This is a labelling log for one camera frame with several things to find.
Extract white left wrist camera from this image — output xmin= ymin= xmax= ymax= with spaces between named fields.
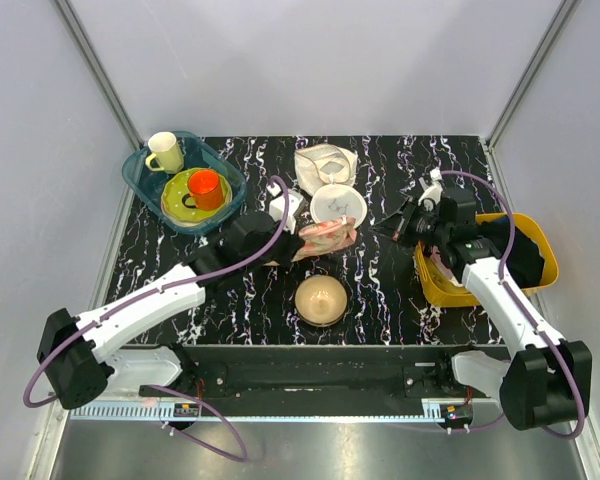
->
xmin=267 ymin=185 xmax=306 ymax=234

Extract pink floral mesh laundry bag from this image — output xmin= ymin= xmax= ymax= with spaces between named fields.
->
xmin=292 ymin=216 xmax=357 ymax=262

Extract yellow plastic basket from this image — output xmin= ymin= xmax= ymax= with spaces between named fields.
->
xmin=414 ymin=212 xmax=559 ymax=308

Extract aluminium frame rail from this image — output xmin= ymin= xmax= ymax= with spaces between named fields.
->
xmin=51 ymin=0 xmax=144 ymax=150

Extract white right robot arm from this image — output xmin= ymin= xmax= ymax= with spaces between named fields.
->
xmin=373 ymin=188 xmax=592 ymax=430

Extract orange mug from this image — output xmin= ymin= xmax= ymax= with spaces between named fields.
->
xmin=182 ymin=169 xmax=225 ymax=211

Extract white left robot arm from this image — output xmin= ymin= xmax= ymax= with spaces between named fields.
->
xmin=34 ymin=211 xmax=302 ymax=410

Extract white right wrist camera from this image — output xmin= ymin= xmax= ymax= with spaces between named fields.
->
xmin=418 ymin=168 xmax=443 ymax=212

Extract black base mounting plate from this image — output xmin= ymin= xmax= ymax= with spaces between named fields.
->
xmin=165 ymin=345 xmax=482 ymax=416

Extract black clothes in basket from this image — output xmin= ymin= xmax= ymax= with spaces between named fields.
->
xmin=477 ymin=216 xmax=545 ymax=289

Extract round white mesh laundry bag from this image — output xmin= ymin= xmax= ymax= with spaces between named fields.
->
xmin=309 ymin=184 xmax=368 ymax=228

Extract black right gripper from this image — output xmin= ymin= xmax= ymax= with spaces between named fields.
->
xmin=368 ymin=197 xmax=450 ymax=249

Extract cream mesh laundry bag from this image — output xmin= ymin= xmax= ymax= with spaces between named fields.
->
xmin=294 ymin=144 xmax=358 ymax=196

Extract green dotted plate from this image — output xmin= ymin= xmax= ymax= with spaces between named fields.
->
xmin=161 ymin=168 xmax=233 ymax=224

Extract pink garment in basket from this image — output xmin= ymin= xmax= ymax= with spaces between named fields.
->
xmin=429 ymin=247 xmax=462 ymax=288

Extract pale yellow mug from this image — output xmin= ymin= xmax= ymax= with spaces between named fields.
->
xmin=145 ymin=132 xmax=184 ymax=174

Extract beige bowl with brown rim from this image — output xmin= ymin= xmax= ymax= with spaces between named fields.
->
xmin=294 ymin=275 xmax=348 ymax=328

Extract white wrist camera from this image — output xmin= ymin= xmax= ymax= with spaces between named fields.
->
xmin=267 ymin=185 xmax=306 ymax=234
xmin=418 ymin=168 xmax=443 ymax=212

